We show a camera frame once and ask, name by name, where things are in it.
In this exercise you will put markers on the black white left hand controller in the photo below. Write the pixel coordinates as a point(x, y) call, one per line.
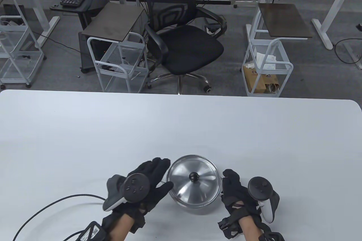
point(135, 188)

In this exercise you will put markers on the person's right hand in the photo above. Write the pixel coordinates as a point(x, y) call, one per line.
point(234, 193)

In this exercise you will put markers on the black mesh office chair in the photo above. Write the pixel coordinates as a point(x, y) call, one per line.
point(186, 49)

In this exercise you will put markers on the person's left hand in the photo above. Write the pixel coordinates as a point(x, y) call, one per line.
point(158, 171)

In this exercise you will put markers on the brown paper bag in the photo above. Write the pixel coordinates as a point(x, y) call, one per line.
point(260, 80)

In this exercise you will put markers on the steel pot lid black knob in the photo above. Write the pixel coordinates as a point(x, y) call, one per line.
point(183, 187)

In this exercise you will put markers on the black computer tower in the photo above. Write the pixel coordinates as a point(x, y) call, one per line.
point(84, 54)

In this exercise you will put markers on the person's right forearm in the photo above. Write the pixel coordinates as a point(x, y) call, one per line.
point(250, 231)

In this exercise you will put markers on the black white hand controller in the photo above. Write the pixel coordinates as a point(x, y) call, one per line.
point(260, 188)
point(135, 188)

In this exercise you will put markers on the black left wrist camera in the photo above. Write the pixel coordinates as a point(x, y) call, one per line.
point(92, 232)

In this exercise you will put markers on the black white right hand controller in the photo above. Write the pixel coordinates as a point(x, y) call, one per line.
point(260, 188)

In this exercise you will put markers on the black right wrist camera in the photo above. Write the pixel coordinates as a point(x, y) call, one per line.
point(271, 237)

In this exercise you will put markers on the person's left forearm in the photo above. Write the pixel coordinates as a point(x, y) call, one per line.
point(120, 227)

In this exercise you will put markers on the white crumpled papers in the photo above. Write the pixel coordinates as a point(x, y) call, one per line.
point(265, 58)

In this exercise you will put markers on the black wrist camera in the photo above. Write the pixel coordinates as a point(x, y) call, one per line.
point(92, 232)
point(271, 237)

